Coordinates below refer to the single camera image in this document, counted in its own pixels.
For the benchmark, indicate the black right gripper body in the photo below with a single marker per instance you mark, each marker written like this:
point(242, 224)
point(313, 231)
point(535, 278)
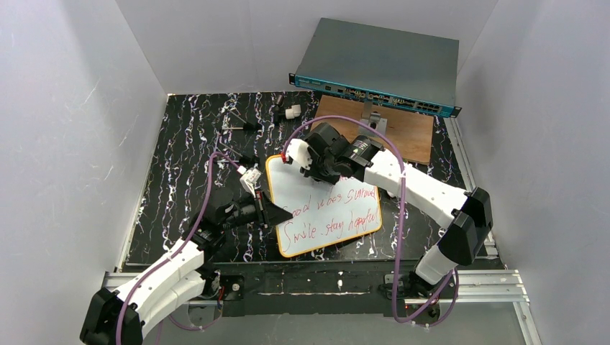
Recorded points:
point(311, 168)

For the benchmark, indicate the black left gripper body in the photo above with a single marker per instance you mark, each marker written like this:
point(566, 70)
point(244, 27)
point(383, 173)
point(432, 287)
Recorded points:
point(261, 210)

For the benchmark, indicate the orange framed whiteboard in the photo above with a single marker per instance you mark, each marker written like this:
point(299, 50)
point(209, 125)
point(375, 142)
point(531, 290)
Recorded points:
point(323, 214)

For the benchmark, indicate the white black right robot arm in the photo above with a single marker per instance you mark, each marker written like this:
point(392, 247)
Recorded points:
point(465, 216)

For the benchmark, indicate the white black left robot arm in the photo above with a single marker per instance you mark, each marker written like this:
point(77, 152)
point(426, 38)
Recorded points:
point(126, 314)

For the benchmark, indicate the white black pipe fitting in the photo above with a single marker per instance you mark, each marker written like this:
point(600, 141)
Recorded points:
point(288, 113)

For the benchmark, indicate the brown wooden board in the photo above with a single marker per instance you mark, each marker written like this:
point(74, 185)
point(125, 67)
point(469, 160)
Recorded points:
point(410, 132)

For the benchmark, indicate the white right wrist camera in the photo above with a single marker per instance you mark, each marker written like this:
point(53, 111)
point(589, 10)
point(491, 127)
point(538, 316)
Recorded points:
point(298, 151)

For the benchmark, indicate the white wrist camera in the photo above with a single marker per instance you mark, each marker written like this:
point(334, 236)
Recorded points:
point(249, 178)
point(298, 151)

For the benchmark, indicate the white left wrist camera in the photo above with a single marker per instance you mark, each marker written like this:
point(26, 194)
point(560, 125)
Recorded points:
point(249, 178)

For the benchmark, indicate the grey metal bracket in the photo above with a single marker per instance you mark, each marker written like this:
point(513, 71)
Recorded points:
point(372, 121)

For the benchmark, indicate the teal network switch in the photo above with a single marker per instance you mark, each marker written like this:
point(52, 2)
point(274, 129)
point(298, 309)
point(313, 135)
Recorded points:
point(397, 69)

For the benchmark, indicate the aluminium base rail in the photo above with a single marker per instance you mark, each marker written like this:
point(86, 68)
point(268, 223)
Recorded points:
point(341, 288)

